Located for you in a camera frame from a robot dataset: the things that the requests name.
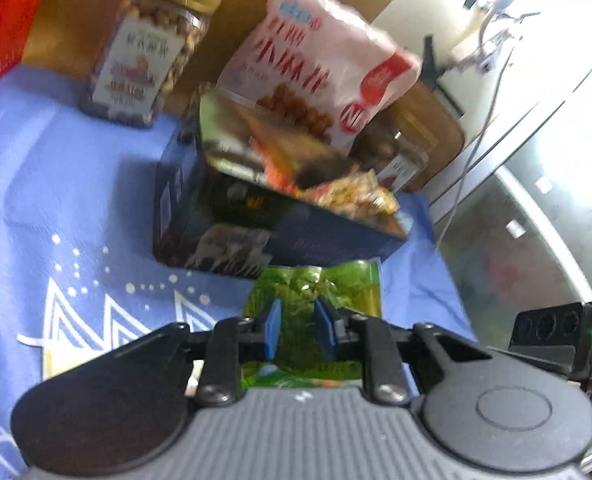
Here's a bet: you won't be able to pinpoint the brown cardboard box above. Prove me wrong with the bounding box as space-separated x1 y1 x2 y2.
20 0 433 126

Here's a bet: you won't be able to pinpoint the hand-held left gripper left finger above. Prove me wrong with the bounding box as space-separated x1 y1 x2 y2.
168 299 283 408

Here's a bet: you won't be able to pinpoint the black stand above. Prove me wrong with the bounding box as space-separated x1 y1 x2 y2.
420 35 465 117

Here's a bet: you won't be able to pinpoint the white cable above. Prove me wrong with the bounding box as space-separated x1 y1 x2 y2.
435 7 519 248

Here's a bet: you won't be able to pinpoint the wooden board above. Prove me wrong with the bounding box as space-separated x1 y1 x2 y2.
389 80 467 194

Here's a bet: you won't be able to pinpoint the nut jar with gold lid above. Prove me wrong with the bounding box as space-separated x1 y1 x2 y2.
78 0 223 131

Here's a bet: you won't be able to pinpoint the dark blue printed box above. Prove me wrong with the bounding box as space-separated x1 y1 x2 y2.
152 87 413 281

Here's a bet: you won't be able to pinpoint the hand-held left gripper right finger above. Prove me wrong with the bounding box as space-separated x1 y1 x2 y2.
315 298 493 407

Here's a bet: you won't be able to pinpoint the green snack packet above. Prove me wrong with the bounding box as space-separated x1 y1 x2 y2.
240 259 383 391

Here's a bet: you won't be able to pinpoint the small clear nut jar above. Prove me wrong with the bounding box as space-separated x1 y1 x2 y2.
350 109 429 194

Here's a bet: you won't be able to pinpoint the pink snack bag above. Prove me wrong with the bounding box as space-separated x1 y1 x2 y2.
216 0 423 157

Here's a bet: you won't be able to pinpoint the blue printed tablecloth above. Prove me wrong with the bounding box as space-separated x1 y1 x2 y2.
0 62 478 480

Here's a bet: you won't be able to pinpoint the red box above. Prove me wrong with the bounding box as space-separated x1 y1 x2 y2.
0 0 60 99

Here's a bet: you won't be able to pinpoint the yellow snack packets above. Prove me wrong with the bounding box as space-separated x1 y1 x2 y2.
301 170 401 222

